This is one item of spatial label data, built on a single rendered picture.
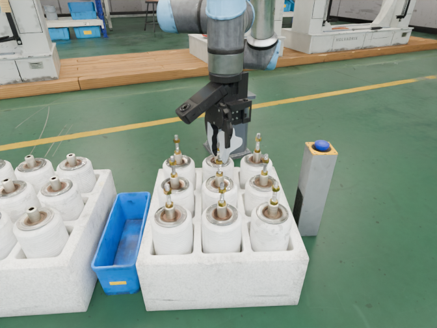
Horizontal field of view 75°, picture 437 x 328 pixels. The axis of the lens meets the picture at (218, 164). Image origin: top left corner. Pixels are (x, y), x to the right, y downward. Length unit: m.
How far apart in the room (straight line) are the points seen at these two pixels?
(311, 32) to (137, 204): 2.80
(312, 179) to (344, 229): 0.28
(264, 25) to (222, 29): 0.55
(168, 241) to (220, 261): 0.12
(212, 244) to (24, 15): 2.25
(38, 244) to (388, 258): 0.95
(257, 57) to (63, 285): 0.96
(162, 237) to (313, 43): 2.94
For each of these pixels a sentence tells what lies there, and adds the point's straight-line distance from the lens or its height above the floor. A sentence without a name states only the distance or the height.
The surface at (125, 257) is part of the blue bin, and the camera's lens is 0.95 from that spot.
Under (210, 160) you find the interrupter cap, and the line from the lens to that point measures 0.86.
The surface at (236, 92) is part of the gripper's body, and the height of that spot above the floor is 0.50.
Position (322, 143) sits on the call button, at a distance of 0.84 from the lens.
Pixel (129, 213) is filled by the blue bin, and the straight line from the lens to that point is 1.04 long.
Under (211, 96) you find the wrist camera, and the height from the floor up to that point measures 0.50.
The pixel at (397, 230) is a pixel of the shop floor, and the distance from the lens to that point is 1.16.
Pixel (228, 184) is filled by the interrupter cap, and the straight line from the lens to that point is 0.76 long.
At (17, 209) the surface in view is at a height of 0.21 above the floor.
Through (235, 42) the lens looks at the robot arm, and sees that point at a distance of 0.60.
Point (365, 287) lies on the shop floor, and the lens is 0.94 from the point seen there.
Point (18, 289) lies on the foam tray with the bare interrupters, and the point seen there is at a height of 0.11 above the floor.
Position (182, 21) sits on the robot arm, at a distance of 0.72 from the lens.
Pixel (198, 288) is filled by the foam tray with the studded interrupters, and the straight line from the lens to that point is 0.74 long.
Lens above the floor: 0.70
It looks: 32 degrees down
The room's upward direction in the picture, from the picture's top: straight up
